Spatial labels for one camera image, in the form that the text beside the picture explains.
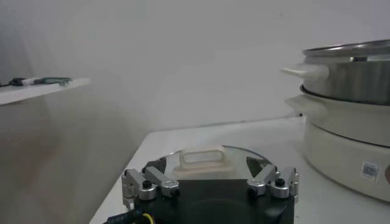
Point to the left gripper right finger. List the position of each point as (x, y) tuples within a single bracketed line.
[(268, 175)]

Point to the green circuit board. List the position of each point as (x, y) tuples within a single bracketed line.
[(51, 80)]

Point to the cream electric cooking pot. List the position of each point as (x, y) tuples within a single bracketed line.
[(335, 152)]

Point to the white side table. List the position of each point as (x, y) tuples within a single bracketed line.
[(30, 92)]

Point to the small white case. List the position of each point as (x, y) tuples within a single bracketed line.
[(30, 81)]

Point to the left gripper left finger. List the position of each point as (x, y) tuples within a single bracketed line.
[(161, 181)]

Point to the stainless steel steamer basket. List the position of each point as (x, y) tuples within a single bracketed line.
[(350, 79)]

